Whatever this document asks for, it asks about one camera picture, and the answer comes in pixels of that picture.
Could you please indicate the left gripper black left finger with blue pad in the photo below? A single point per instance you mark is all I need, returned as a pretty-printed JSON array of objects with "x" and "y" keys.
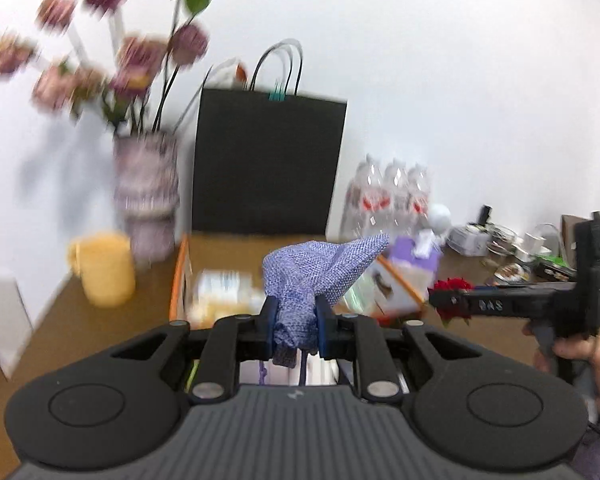
[{"x": 229, "y": 342}]

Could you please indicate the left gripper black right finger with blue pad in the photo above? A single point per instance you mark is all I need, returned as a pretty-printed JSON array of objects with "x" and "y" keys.
[{"x": 360, "y": 340}]

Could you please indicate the purple knitted cloth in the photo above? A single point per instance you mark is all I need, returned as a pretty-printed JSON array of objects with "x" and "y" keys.
[{"x": 297, "y": 274}]

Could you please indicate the red artificial rose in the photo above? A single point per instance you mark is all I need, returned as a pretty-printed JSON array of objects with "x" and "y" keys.
[{"x": 445, "y": 296}]

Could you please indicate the dark green patterned box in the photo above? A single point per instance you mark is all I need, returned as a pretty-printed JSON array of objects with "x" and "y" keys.
[{"x": 553, "y": 270}]

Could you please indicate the dark snack packet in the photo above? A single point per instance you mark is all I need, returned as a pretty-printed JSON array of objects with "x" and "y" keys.
[{"x": 512, "y": 273}]

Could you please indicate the red orange cardboard box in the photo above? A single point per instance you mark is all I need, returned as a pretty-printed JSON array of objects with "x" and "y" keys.
[{"x": 222, "y": 274}]

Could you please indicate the white charger plug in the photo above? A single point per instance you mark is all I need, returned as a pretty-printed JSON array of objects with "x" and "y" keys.
[{"x": 529, "y": 246}]

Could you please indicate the purple tissue pack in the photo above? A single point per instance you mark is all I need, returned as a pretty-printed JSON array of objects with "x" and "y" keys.
[{"x": 416, "y": 259}]

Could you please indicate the water bottle pack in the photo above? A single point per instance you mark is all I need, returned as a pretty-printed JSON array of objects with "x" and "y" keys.
[{"x": 391, "y": 201}]

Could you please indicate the yellow ceramic mug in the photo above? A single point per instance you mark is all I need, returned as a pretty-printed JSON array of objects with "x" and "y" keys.
[{"x": 105, "y": 266}]

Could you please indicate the black paper bag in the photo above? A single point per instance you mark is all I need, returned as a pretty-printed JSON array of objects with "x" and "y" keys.
[{"x": 265, "y": 163}]

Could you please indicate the purple textured vase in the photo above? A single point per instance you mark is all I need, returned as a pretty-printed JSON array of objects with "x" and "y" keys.
[{"x": 146, "y": 192}]

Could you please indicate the dried pink flowers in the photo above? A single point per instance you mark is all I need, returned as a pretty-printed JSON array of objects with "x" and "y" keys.
[{"x": 131, "y": 99}]

